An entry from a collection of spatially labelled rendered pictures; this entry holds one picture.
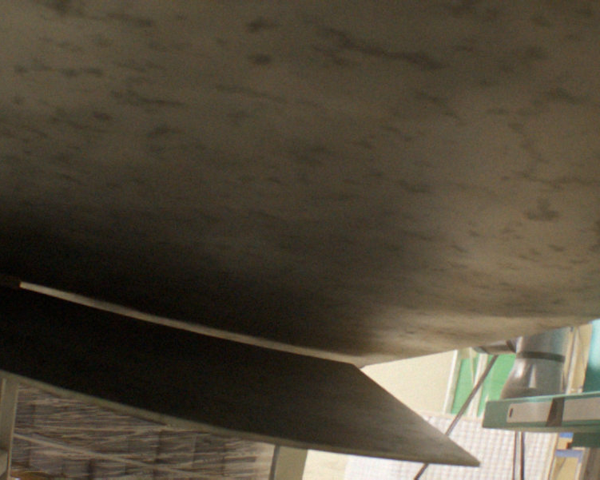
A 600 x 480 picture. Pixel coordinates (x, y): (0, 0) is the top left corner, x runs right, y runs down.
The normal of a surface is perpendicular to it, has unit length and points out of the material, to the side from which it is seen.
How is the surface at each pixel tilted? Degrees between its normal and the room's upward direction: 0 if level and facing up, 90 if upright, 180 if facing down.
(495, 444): 91
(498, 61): 180
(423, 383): 90
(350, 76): 180
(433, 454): 14
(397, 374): 90
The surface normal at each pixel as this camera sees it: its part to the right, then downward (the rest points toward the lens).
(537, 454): 0.20, -0.15
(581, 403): -0.96, -0.22
